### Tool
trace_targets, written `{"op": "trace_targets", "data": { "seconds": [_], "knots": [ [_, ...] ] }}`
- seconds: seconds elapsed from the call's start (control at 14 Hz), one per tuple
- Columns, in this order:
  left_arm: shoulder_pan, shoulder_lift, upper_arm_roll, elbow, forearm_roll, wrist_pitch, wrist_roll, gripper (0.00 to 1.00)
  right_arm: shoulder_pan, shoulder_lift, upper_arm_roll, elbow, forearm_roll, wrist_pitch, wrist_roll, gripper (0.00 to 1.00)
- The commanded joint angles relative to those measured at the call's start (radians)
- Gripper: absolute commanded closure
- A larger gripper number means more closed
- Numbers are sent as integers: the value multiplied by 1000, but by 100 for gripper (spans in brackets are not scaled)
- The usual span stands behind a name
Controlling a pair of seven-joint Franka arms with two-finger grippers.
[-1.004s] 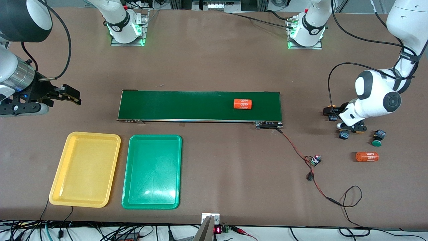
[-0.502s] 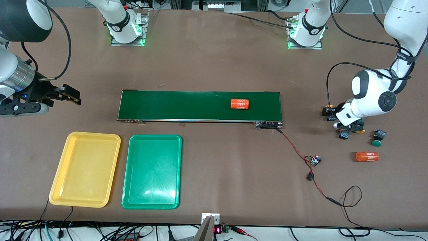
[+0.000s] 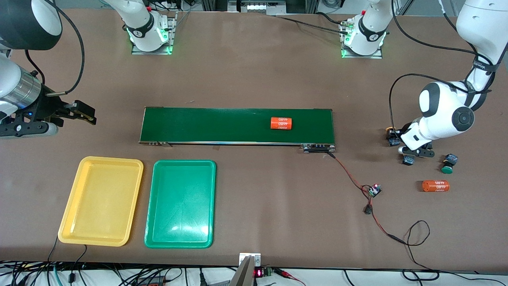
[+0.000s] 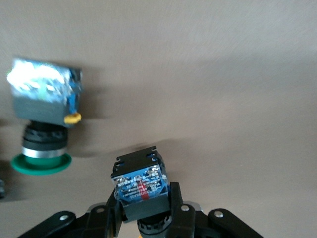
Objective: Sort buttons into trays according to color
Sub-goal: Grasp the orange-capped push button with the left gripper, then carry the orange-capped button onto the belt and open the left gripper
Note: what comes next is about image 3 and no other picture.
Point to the silver machine frame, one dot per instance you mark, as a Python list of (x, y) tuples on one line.
[(258, 6)]

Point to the yellow plastic tray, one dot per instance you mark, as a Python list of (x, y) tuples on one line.
[(101, 202)]

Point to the silver metal bracket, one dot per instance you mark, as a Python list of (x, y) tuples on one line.
[(257, 259)]

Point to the small black controller board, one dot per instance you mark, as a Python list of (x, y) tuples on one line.
[(374, 191)]

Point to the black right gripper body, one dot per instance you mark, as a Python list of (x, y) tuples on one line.
[(48, 106)]

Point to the orange 4680 cylinder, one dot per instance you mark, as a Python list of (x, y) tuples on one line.
[(281, 123), (435, 186)]

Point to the red clip lead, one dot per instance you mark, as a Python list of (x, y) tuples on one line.
[(283, 272)]

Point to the yellow mushroom push button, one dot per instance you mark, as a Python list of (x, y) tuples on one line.
[(393, 137)]

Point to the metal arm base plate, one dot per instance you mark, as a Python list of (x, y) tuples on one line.
[(361, 57), (152, 52)]

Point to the red LED display module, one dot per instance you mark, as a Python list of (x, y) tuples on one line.
[(258, 273)]

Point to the green plastic tray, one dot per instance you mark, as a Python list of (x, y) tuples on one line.
[(180, 206)]

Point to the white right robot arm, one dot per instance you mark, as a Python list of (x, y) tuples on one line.
[(12, 75)]

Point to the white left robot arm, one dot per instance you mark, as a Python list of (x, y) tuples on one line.
[(444, 115)]

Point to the green belt conveyor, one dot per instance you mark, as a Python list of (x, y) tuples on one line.
[(218, 125)]

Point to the green mushroom push button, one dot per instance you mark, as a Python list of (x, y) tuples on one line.
[(449, 161), (408, 160)]

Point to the black inline switch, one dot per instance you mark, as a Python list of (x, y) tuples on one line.
[(368, 209)]

